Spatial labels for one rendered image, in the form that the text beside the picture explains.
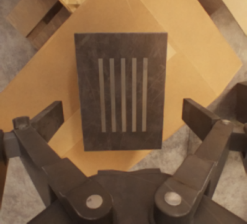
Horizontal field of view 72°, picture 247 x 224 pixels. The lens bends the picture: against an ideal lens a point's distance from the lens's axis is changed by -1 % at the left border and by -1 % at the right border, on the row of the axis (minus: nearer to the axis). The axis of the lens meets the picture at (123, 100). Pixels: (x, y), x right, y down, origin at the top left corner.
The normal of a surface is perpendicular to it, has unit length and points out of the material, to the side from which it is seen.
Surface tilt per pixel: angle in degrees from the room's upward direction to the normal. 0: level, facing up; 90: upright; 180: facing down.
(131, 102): 0
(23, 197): 0
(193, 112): 90
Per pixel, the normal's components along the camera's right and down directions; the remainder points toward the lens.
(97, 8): 0.03, 0.27
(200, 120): -1.00, 0.02
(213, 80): 0.31, -0.01
